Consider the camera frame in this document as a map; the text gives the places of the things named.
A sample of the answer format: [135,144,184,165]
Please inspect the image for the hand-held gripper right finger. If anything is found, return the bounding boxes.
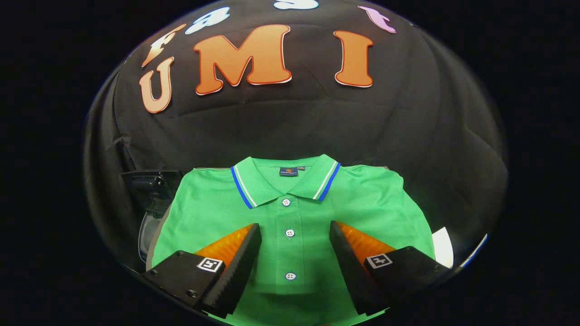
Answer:
[329,220,453,317]

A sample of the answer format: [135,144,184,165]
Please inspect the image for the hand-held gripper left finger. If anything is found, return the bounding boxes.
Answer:
[141,223,263,320]

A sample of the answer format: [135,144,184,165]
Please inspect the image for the green polo shirt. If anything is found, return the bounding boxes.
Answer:
[152,154,435,326]

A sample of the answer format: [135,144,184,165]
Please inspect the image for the black backdrop cloth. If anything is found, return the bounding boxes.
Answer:
[84,0,508,272]

